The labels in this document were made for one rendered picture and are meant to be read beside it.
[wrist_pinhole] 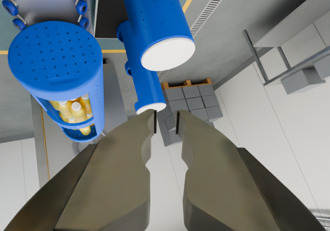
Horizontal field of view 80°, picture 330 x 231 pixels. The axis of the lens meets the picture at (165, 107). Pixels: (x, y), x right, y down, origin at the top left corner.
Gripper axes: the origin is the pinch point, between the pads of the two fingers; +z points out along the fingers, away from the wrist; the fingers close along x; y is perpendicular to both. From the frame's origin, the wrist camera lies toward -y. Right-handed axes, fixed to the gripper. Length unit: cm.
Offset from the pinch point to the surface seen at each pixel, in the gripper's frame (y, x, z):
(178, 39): 9, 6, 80
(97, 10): 3, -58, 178
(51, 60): 12, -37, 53
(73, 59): 12, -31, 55
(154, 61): 21, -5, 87
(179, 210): 480, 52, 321
